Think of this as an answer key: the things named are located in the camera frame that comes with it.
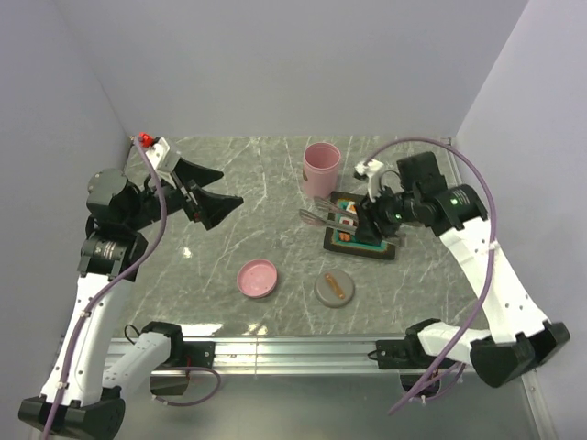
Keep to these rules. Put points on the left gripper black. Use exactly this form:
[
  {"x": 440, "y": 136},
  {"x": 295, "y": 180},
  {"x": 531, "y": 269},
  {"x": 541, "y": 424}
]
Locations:
[{"x": 210, "y": 208}]

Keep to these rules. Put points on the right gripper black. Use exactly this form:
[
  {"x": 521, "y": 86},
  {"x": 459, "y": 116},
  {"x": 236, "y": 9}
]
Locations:
[{"x": 370, "y": 216}]

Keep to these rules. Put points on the sushi roll red centre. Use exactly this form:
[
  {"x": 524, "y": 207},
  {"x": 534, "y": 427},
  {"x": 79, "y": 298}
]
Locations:
[{"x": 347, "y": 221}]

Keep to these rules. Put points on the sushi roll orange top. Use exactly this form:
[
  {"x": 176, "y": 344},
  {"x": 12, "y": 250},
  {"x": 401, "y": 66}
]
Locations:
[{"x": 351, "y": 208}]

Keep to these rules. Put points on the metal tongs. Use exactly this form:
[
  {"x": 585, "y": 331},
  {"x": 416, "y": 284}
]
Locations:
[{"x": 330, "y": 219}]

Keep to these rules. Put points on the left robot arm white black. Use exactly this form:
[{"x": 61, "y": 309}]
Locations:
[{"x": 82, "y": 398}]

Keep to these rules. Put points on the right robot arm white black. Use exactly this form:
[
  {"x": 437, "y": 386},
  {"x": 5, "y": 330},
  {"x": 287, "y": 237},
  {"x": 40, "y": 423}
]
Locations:
[{"x": 520, "y": 337}]

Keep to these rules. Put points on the square teal black plate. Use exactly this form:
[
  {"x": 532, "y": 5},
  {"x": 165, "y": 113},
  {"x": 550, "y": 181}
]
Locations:
[{"x": 333, "y": 243}]

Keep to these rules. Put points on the pink cup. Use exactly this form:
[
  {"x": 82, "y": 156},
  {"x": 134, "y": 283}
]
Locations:
[{"x": 321, "y": 163}]

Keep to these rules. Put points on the pink lid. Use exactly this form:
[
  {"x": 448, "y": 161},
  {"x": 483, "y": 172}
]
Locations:
[{"x": 257, "y": 278}]

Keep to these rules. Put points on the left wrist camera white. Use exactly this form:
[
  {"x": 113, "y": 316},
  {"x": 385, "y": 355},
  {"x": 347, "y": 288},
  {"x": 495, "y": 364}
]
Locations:
[{"x": 162, "y": 155}]

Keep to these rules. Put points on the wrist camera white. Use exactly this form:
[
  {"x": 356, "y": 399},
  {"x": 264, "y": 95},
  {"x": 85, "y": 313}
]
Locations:
[
  {"x": 162, "y": 155},
  {"x": 371, "y": 172}
]

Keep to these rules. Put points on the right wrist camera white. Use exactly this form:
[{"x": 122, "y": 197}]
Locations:
[{"x": 371, "y": 172}]

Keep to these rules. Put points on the grey lid with strap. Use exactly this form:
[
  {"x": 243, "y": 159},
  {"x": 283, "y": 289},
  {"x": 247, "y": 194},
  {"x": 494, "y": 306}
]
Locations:
[{"x": 334, "y": 288}]

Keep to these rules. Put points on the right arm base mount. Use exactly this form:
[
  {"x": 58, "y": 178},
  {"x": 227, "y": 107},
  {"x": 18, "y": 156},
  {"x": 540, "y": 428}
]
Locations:
[{"x": 403, "y": 355}]

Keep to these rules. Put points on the aluminium rail frame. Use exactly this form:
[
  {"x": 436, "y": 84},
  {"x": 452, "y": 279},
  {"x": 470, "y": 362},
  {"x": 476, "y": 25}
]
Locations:
[{"x": 317, "y": 355}]

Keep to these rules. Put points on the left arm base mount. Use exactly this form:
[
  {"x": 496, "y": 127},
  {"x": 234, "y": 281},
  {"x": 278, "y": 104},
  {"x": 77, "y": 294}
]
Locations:
[{"x": 170, "y": 378}]

